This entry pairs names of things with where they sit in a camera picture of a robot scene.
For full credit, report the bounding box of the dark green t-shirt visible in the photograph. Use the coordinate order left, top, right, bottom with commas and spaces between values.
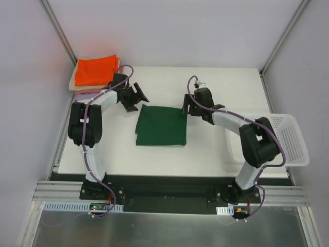
135, 104, 187, 146

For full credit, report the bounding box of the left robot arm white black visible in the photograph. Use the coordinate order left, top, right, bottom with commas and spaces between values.
68, 73, 149, 200

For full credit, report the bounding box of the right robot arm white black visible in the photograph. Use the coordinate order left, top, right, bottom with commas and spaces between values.
182, 87, 284, 204

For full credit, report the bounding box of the folded pink t-shirt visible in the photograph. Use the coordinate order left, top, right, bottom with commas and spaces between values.
68, 64, 118, 94

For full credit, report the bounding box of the folded orange t-shirt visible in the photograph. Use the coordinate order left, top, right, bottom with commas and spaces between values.
75, 55, 119, 87

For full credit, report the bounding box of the folded lavender t-shirt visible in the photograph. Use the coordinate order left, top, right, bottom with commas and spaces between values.
75, 93, 98, 101

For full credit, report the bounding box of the folded beige t-shirt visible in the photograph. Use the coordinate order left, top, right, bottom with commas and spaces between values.
68, 57, 121, 91

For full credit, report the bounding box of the white plastic perforated basket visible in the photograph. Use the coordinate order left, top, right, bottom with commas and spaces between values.
225, 112, 309, 167

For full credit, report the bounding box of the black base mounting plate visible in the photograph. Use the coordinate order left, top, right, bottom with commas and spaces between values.
48, 172, 295, 215

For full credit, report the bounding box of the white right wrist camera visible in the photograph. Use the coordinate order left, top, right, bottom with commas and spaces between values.
194, 80, 206, 89

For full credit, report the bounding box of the left aluminium corner post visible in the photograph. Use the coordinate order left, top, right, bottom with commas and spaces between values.
38, 0, 78, 66

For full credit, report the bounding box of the aluminium corner post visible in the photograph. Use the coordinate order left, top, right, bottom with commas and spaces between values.
259, 0, 311, 78
38, 0, 78, 66

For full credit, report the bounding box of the right white cable duct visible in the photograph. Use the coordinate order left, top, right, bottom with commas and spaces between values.
216, 205, 234, 216

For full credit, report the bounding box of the white cable duct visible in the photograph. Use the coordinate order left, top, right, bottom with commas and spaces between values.
216, 205, 234, 216
44, 202, 112, 213

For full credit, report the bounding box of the left white cable duct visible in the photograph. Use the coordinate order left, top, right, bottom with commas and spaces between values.
44, 202, 112, 213

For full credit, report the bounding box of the right aluminium corner post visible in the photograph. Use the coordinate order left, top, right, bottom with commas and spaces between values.
259, 0, 311, 78

